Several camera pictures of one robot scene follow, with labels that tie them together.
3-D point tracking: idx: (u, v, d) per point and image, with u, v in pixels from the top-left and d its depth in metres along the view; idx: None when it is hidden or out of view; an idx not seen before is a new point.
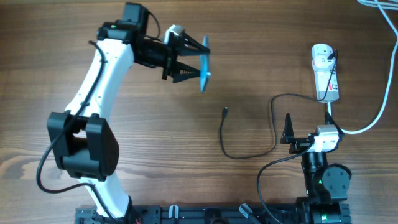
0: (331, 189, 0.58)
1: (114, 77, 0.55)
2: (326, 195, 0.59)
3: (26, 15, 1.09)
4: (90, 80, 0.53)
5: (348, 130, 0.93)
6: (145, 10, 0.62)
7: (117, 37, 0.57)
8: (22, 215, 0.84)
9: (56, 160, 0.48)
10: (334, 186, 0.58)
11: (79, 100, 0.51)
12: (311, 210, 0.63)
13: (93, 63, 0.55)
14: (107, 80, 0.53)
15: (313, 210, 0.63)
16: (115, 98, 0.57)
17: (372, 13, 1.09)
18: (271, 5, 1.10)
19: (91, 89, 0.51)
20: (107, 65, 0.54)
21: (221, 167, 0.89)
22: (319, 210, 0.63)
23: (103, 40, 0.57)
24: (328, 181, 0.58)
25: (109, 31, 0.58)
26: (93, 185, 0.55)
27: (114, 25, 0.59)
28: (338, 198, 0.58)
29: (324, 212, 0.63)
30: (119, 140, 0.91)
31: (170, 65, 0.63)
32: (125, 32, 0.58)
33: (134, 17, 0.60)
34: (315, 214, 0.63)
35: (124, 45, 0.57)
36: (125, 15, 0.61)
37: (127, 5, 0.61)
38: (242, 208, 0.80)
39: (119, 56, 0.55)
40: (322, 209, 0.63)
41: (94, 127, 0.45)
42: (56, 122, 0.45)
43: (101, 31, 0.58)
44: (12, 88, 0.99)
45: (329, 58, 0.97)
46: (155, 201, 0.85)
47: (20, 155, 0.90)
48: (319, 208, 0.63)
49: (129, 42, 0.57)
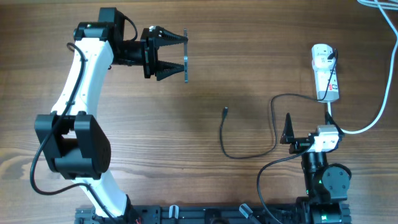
0: (331, 189, 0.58)
1: (96, 74, 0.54)
2: (326, 195, 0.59)
3: (26, 15, 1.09)
4: (71, 80, 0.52)
5: (347, 130, 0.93)
6: (119, 13, 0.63)
7: (94, 35, 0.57)
8: (22, 215, 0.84)
9: (48, 162, 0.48)
10: (334, 185, 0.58)
11: (64, 100, 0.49)
12: (311, 210, 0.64)
13: (73, 63, 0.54)
14: (89, 78, 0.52)
15: (313, 209, 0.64)
16: (99, 97, 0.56)
17: (372, 14, 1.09)
18: (270, 5, 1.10)
19: (74, 88, 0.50)
20: (87, 64, 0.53)
21: (221, 167, 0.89)
22: (319, 210, 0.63)
23: (81, 40, 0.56)
24: (328, 182, 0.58)
25: (86, 31, 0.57)
26: (89, 185, 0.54)
27: (89, 25, 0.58)
28: (338, 198, 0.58)
29: (324, 213, 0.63)
30: (119, 140, 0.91)
31: (148, 60, 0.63)
32: (101, 30, 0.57)
33: (109, 18, 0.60)
34: (315, 214, 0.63)
35: (102, 42, 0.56)
36: (99, 17, 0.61)
37: (102, 9, 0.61)
38: (242, 208, 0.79)
39: (99, 54, 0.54)
40: (322, 209, 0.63)
41: (83, 124, 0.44)
42: (44, 124, 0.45)
43: (78, 32, 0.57)
44: (12, 87, 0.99)
45: (329, 58, 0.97)
46: (155, 201, 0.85)
47: (20, 155, 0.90)
48: (320, 208, 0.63)
49: (107, 39, 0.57)
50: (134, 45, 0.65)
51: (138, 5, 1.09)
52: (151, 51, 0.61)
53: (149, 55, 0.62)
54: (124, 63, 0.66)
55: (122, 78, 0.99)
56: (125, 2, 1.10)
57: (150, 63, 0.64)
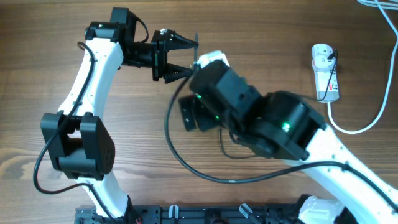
0: (239, 96, 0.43)
1: (106, 76, 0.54)
2: (231, 101, 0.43)
3: (26, 15, 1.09)
4: (80, 80, 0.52)
5: (347, 130, 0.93)
6: (131, 14, 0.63)
7: (106, 36, 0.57)
8: (22, 215, 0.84)
9: (51, 161, 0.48)
10: (231, 81, 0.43)
11: (71, 99, 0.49)
12: (259, 122, 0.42)
13: (83, 63, 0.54)
14: (99, 79, 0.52)
15: (260, 120, 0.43)
16: (106, 98, 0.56)
17: (372, 14, 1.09)
18: (270, 5, 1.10)
19: (83, 88, 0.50)
20: (97, 64, 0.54)
21: (221, 167, 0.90)
22: (263, 118, 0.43)
23: (92, 40, 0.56)
24: (229, 86, 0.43)
25: (97, 31, 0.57)
26: (91, 185, 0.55)
27: (101, 25, 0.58)
28: (257, 101, 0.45)
29: (278, 122, 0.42)
30: (119, 139, 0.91)
31: (158, 63, 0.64)
32: (112, 30, 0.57)
33: (121, 20, 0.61)
34: (275, 134, 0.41)
35: (112, 44, 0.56)
36: (112, 17, 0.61)
37: (115, 10, 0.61)
38: (242, 208, 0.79)
39: (109, 55, 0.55)
40: (268, 115, 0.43)
41: (88, 126, 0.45)
42: (51, 123, 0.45)
43: (89, 31, 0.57)
44: (12, 88, 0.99)
45: (329, 58, 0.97)
46: (155, 201, 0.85)
47: (20, 155, 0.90)
48: (256, 118, 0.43)
49: (117, 40, 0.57)
50: (145, 46, 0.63)
51: (138, 5, 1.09)
52: (160, 55, 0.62)
53: (159, 57, 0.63)
54: (133, 64, 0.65)
55: (122, 78, 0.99)
56: (125, 2, 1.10)
57: (160, 66, 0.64)
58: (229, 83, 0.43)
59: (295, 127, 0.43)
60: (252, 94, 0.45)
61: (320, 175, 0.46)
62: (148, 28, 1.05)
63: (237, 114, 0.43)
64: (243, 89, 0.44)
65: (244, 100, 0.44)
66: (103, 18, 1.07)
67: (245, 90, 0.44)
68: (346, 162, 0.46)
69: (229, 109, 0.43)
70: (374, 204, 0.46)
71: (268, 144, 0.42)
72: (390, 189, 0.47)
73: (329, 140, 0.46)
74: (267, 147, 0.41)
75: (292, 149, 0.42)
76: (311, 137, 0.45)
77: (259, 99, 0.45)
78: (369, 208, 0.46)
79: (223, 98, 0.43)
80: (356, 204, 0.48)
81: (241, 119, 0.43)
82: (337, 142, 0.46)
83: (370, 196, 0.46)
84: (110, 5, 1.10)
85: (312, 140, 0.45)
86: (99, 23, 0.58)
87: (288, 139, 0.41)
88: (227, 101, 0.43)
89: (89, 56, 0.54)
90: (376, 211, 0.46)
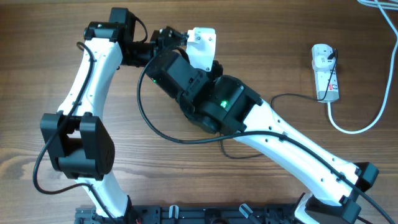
0: (189, 80, 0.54)
1: (104, 76, 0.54)
2: (182, 85, 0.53)
3: (26, 15, 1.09)
4: (79, 80, 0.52)
5: (347, 130, 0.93)
6: (130, 14, 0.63)
7: (104, 36, 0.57)
8: (22, 215, 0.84)
9: (51, 162, 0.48)
10: (180, 68, 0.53)
11: (70, 99, 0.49)
12: (206, 104, 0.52)
13: (82, 63, 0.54)
14: (98, 79, 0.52)
15: (206, 101, 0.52)
16: (105, 98, 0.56)
17: (372, 14, 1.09)
18: (270, 5, 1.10)
19: (83, 88, 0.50)
20: (96, 64, 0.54)
21: (221, 167, 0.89)
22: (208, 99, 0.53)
23: (91, 40, 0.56)
24: (179, 71, 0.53)
25: (96, 32, 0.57)
26: (91, 185, 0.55)
27: (100, 25, 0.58)
28: (206, 85, 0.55)
29: (217, 100, 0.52)
30: (119, 140, 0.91)
31: None
32: (111, 30, 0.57)
33: (120, 20, 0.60)
34: (212, 109, 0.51)
35: (112, 44, 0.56)
36: (111, 17, 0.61)
37: (114, 10, 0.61)
38: (242, 208, 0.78)
39: (107, 55, 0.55)
40: (212, 96, 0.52)
41: (88, 126, 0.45)
42: (50, 123, 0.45)
43: (88, 31, 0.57)
44: (12, 88, 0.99)
45: (329, 58, 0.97)
46: (155, 201, 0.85)
47: (20, 155, 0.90)
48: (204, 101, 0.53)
49: (116, 40, 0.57)
50: (144, 45, 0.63)
51: (138, 5, 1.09)
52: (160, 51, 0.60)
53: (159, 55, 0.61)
54: (132, 63, 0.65)
55: (122, 78, 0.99)
56: (125, 2, 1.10)
57: None
58: (179, 70, 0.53)
59: (233, 104, 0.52)
60: (201, 79, 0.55)
61: (260, 145, 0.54)
62: (148, 29, 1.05)
63: (188, 93, 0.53)
64: (193, 74, 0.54)
65: (194, 84, 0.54)
66: (103, 19, 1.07)
67: (194, 76, 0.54)
68: (283, 132, 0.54)
69: (181, 91, 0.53)
70: (318, 172, 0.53)
71: (212, 121, 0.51)
72: (333, 159, 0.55)
73: (268, 115, 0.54)
74: (211, 124, 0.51)
75: (231, 124, 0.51)
76: (249, 112, 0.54)
77: (207, 83, 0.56)
78: (313, 175, 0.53)
79: (175, 82, 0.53)
80: (304, 175, 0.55)
81: (192, 100, 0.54)
82: (275, 116, 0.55)
83: (314, 165, 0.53)
84: (110, 5, 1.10)
85: (250, 114, 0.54)
86: (99, 23, 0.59)
87: (226, 115, 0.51)
88: (179, 83, 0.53)
89: (88, 56, 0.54)
90: (321, 178, 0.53)
